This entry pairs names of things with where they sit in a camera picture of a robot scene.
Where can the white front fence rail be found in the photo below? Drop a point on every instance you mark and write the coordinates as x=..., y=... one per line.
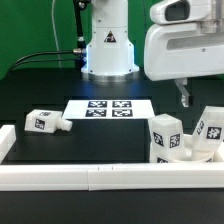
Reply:
x=111, y=177

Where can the black camera stand pole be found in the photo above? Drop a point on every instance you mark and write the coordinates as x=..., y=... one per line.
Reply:
x=81, y=43

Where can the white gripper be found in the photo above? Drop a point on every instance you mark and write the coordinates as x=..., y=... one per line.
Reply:
x=182, y=51

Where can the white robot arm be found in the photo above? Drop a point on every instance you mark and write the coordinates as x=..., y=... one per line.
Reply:
x=110, y=54

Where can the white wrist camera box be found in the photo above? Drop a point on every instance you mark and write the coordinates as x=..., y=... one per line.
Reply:
x=179, y=11

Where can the white fence rail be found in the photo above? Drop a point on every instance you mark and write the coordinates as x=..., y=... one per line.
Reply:
x=111, y=177
x=7, y=140

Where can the white left fence rail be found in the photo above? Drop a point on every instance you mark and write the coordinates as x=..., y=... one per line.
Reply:
x=7, y=140

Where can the white marker sheet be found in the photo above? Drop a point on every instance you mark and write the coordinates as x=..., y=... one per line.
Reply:
x=108, y=109

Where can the white round stool seat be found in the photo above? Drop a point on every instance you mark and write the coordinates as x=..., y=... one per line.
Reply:
x=191, y=156

